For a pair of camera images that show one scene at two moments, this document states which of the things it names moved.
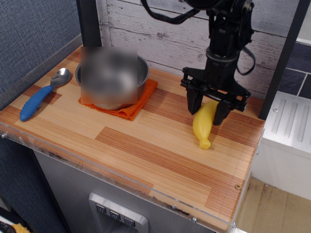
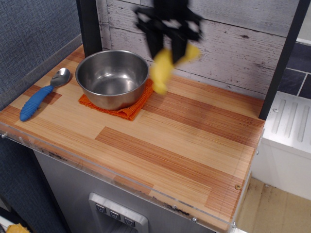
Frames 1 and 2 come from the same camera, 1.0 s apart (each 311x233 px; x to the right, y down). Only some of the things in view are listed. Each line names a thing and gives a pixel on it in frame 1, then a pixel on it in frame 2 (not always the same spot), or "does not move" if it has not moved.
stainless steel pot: (112, 81) does not move
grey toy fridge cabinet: (70, 187) does not move
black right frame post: (282, 62) does not move
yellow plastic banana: (203, 122) -> (163, 64)
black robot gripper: (218, 79) -> (169, 16)
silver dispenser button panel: (109, 216) does not move
